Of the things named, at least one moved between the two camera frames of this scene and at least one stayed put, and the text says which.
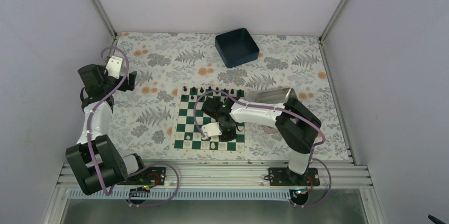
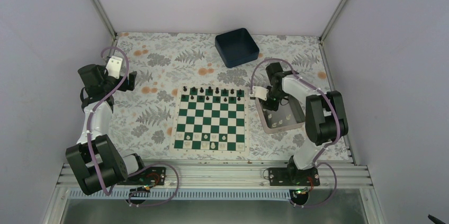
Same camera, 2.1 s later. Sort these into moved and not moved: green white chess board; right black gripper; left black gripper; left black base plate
Moved: right black gripper
Not moved: left black gripper; left black base plate; green white chess board
